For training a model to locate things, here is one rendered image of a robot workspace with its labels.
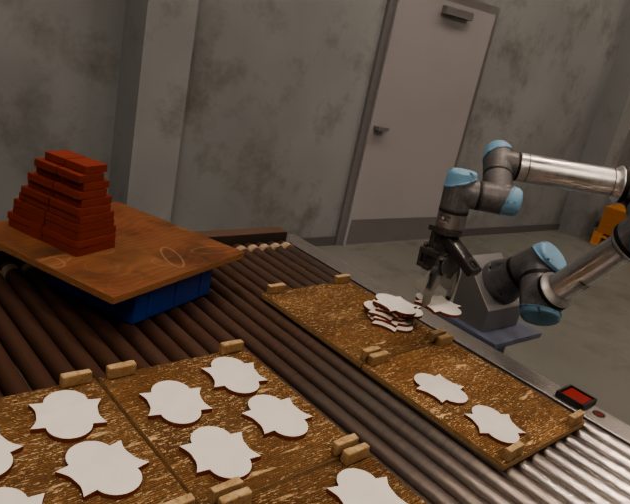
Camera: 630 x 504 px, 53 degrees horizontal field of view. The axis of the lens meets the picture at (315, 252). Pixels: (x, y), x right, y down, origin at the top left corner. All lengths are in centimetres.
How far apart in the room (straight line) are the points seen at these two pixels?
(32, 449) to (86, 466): 10
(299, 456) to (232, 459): 13
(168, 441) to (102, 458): 12
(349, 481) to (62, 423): 51
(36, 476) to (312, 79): 402
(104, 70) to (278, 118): 131
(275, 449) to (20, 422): 45
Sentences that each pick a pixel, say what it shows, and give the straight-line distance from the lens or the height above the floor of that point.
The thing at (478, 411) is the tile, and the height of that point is 94.
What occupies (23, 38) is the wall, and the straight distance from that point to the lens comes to 389.
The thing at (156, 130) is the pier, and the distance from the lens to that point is 391.
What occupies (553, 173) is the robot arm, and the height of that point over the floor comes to 144.
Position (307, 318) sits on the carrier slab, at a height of 94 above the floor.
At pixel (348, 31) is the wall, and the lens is 496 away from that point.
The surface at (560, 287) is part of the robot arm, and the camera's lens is 191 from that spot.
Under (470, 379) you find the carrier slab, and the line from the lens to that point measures 165.
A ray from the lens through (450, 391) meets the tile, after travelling 154.
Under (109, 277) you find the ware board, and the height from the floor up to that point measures 104.
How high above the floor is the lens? 166
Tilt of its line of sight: 19 degrees down
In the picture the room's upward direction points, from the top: 12 degrees clockwise
